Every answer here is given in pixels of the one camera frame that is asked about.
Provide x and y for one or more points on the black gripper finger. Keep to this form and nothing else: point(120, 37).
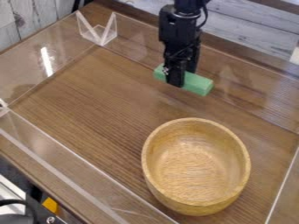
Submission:
point(175, 70)
point(192, 58)

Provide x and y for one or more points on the clear acrylic corner bracket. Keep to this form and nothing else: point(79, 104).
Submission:
point(100, 35)

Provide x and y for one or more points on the clear acrylic tray wall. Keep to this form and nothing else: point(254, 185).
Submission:
point(83, 189)

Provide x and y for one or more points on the green rectangular block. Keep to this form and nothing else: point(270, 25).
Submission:
point(195, 83)

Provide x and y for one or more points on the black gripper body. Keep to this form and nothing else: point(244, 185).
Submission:
point(179, 29)

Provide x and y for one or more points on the brown wooden bowl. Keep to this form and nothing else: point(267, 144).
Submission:
point(196, 166)

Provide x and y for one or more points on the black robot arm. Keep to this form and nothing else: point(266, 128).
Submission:
point(180, 22)

